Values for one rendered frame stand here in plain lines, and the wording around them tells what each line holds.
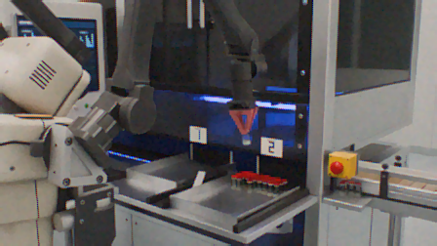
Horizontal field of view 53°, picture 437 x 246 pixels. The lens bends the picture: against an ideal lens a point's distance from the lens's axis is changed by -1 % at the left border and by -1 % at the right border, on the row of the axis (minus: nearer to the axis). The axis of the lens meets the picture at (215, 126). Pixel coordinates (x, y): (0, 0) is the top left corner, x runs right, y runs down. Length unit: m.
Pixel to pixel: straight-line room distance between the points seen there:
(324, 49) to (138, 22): 0.70
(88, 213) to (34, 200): 0.12
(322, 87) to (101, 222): 0.78
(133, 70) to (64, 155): 0.21
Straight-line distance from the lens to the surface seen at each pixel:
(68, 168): 0.84
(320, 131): 1.44
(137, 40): 0.89
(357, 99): 1.66
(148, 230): 2.10
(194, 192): 1.45
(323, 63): 1.41
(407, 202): 1.51
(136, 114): 0.88
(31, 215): 1.02
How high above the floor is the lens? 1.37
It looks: 11 degrees down
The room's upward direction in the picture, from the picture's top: straight up
